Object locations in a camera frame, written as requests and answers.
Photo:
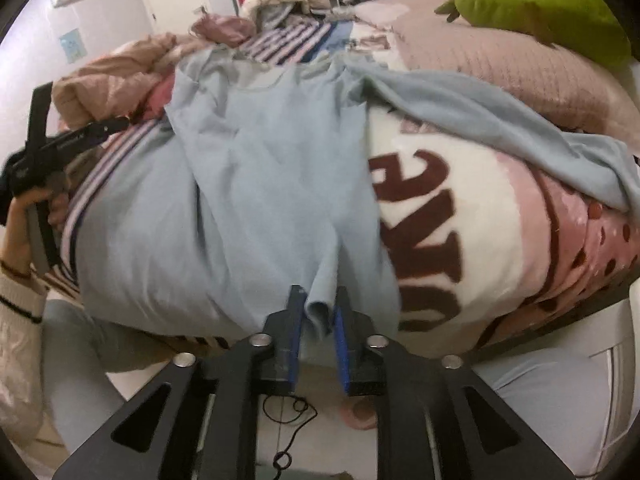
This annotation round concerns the mauve satin bag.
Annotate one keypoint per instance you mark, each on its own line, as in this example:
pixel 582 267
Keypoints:
pixel 229 30

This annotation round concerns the pink ribbed pillow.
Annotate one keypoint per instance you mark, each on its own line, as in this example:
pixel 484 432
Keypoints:
pixel 562 86

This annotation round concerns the cream sweater left forearm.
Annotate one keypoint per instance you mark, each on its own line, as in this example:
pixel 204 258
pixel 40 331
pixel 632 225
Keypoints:
pixel 22 405

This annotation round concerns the striped fleece bed blanket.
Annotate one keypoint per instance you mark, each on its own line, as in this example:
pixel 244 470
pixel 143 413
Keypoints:
pixel 450 239

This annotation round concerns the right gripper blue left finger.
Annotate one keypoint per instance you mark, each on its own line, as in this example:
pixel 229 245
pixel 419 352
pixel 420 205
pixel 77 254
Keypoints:
pixel 295 309

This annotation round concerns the green avocado plush toy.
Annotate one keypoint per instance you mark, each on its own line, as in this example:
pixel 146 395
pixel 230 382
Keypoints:
pixel 587 27

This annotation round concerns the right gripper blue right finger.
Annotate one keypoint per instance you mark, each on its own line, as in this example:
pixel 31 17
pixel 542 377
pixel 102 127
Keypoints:
pixel 341 328

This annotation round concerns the blue wall poster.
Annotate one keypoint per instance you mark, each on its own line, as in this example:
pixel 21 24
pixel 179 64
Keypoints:
pixel 73 46

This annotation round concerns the dark red folded garment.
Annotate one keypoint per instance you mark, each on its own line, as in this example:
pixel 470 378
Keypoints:
pixel 154 105

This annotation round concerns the person's left hand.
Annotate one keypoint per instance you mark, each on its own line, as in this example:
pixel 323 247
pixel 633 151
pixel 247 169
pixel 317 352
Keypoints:
pixel 16 252

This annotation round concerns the light blue long-sleeve shirt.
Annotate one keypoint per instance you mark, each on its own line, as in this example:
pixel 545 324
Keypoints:
pixel 300 194

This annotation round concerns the tan ribbed duvet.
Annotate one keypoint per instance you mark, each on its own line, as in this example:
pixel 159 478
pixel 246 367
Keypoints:
pixel 117 83

